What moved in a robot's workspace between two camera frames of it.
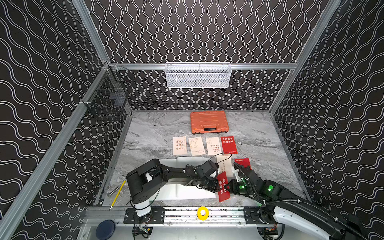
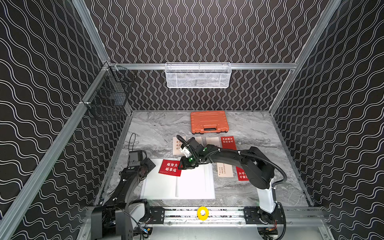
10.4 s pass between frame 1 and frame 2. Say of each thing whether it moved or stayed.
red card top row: stayed
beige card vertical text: stayed
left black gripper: moved
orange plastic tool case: stayed
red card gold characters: moved
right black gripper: moved
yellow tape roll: stayed
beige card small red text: stayed
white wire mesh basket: stayed
